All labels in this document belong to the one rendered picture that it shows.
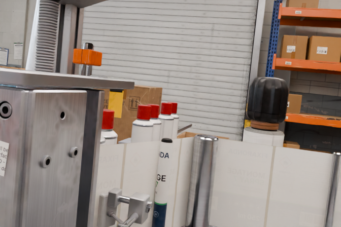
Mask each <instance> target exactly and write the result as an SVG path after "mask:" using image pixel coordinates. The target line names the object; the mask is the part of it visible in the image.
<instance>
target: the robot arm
mask: <svg viewBox="0 0 341 227"><path fill-rule="evenodd" d="M39 6H40V0H37V2H36V9H35V15H34V19H33V25H32V31H31V38H30V44H29V50H28V57H27V63H26V69H25V70H35V65H36V64H35V63H36V62H35V60H36V59H35V57H36V54H37V53H36V51H37V50H36V49H37V47H36V46H37V45H36V44H37V43H38V42H37V40H38V39H37V37H38V36H37V34H38V33H37V32H38V26H39V25H38V23H39V22H38V20H39V12H40V11H39V9H40V8H39ZM0 86H8V87H16V88H17V86H12V85H4V84H0Z"/></svg>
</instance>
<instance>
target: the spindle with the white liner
mask: <svg viewBox="0 0 341 227"><path fill-rule="evenodd" d="M288 96H289V88H288V85H287V82H286V81H285V80H283V79H279V78H271V77H257V78H255V79H254V80H253V81H252V82H251V84H250V86H249V94H248V103H247V112H246V114H247V117H248V118H249V119H251V123H250V126H251V127H245V128H244V133H243V142H249V143H257V144H265V145H272V146H280V147H283V142H284V136H285V134H284V133H283V132H281V131H279V130H278V129H279V123H282V122H283V121H284V120H285V118H286V112H287V104H288Z"/></svg>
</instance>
